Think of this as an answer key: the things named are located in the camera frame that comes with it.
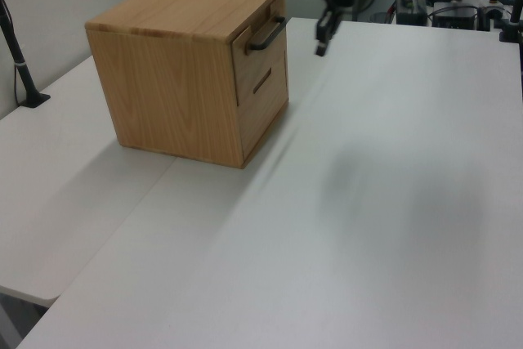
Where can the wooden drawer with slot cutout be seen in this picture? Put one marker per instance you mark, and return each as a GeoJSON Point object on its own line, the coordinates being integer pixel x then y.
{"type": "Point", "coordinates": [261, 124]}

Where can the wooden drawer cabinet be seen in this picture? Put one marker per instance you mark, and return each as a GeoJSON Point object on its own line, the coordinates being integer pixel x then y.
{"type": "Point", "coordinates": [171, 87]}

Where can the black electronics box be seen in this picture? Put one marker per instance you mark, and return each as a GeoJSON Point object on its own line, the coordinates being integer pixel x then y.
{"type": "Point", "coordinates": [410, 7]}

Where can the black flat device box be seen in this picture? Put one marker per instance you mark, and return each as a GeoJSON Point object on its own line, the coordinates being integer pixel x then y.
{"type": "Point", "coordinates": [454, 16]}

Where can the black pole with table clamp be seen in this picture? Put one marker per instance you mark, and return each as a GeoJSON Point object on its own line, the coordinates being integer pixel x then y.
{"type": "Point", "coordinates": [515, 10]}

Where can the black camera pole with base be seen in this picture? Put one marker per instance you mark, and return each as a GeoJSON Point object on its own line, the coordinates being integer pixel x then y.
{"type": "Point", "coordinates": [20, 67]}

